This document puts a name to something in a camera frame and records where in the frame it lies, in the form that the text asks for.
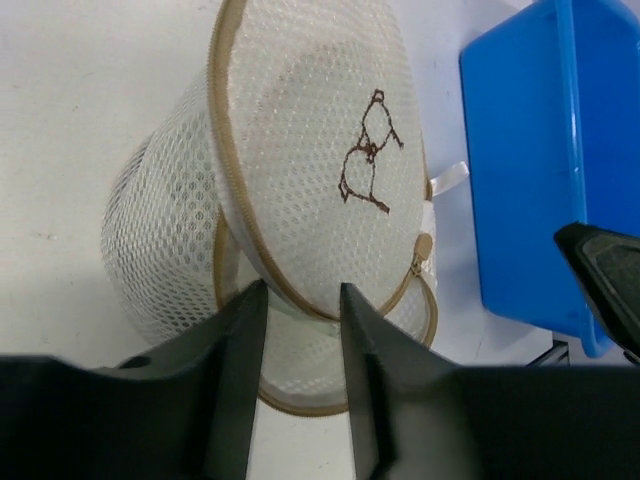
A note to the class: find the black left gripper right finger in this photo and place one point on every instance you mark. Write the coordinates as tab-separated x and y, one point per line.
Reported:
415	415

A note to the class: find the aluminium table edge rail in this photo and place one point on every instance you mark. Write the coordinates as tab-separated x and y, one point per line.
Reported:
558	354

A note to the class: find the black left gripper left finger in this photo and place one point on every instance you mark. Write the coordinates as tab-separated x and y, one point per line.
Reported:
182	410

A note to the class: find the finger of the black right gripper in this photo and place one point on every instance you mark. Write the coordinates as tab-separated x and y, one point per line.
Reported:
606	267

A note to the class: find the white mesh laundry bag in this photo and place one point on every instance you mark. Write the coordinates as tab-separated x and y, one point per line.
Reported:
295	157

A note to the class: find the blue plastic bin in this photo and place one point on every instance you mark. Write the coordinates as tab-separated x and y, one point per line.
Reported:
551	104

